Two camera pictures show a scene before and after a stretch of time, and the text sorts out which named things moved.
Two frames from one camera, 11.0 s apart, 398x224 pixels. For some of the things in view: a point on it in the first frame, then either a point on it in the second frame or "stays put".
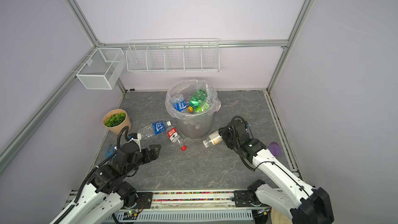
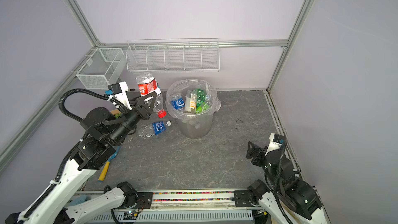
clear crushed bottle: (155, 128) stays put
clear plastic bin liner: (186, 87) stays put
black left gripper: (155, 154) → (141, 108)
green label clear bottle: (204, 106) stays put
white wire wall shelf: (173, 55) stays put
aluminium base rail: (197, 207) stays put
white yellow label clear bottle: (215, 139) → (190, 101)
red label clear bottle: (172, 133) → (147, 84)
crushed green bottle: (196, 101) stays put
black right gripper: (225, 133) → (252, 152)
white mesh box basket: (103, 69) stays put
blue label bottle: (179, 103) stays put
